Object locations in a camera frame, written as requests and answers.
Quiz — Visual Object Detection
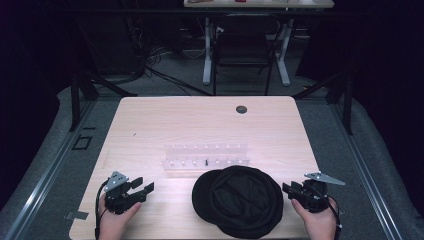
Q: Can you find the person's left hand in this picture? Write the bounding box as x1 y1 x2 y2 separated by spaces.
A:
97 201 143 240

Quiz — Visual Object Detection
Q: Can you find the black tape square outline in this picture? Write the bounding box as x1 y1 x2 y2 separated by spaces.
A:
71 134 93 151

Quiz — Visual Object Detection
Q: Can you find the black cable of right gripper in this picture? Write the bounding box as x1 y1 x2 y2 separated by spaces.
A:
308 182 345 240

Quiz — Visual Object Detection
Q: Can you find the white-legged desk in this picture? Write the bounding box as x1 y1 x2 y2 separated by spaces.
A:
183 0 335 87

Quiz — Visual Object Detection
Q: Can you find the black chair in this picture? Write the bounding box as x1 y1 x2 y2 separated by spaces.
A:
211 13 285 97

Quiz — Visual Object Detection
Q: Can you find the clear acrylic rack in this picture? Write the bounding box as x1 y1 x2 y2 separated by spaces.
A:
161 143 251 172

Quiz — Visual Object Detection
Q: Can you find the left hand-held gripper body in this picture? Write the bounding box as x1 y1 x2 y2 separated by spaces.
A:
103 170 148 215

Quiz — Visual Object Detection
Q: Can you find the black metal frame stand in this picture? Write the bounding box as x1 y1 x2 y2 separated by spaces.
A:
292 71 354 136
68 19 138 133

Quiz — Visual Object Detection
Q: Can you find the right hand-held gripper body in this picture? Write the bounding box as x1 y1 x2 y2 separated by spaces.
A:
290 171 346 214

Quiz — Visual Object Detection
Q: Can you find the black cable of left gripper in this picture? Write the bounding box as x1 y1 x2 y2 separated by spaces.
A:
94 179 111 240

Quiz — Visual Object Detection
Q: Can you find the black cloth hat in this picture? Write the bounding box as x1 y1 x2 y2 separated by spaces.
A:
191 165 285 240

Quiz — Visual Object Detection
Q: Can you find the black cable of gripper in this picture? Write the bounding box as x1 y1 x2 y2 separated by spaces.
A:
308 182 345 240
94 179 111 240

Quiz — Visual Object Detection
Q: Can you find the bundle of floor cables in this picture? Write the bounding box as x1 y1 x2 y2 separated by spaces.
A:
126 13 214 98

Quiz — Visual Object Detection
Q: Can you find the aluminium floor rail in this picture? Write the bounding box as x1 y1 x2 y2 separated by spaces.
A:
3 99 98 240
329 101 406 240

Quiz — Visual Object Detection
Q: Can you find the person's right hand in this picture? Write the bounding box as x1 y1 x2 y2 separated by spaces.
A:
290 197 338 240

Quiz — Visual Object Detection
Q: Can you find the grey tape strip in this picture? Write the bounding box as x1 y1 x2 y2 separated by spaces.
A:
64 210 90 221

